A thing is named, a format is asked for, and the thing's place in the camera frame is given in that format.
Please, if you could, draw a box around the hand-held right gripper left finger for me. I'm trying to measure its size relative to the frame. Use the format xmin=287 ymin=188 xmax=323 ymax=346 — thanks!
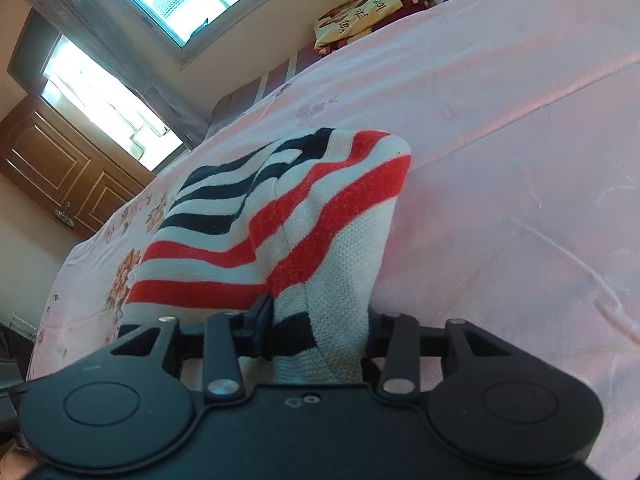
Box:
xmin=111 ymin=295 xmax=275 ymax=401

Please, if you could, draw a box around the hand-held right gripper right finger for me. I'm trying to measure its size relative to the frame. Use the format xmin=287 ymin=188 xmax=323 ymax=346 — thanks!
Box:
xmin=362 ymin=310 xmax=516 ymax=401

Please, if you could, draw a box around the striped knit sweater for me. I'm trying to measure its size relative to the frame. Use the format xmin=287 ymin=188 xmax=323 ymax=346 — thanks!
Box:
xmin=119 ymin=127 xmax=413 ymax=386

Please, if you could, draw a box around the bed with pink floral sheet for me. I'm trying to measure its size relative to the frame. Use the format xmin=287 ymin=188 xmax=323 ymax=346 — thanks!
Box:
xmin=27 ymin=0 xmax=640 ymax=480

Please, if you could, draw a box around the brown wooden door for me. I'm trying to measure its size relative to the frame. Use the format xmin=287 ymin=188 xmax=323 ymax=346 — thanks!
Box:
xmin=0 ymin=94 xmax=157 ymax=242

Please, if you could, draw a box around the purple striped mattress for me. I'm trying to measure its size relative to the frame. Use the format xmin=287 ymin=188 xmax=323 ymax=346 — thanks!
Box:
xmin=209 ymin=44 xmax=323 ymax=133

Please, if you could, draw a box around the grey curtain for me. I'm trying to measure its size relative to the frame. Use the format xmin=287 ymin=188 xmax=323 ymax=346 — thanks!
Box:
xmin=5 ymin=0 xmax=212 ymax=148

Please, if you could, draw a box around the folded yellow printed blanket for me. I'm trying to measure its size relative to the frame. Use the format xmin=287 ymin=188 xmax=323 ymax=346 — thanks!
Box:
xmin=314 ymin=0 xmax=437 ymax=54

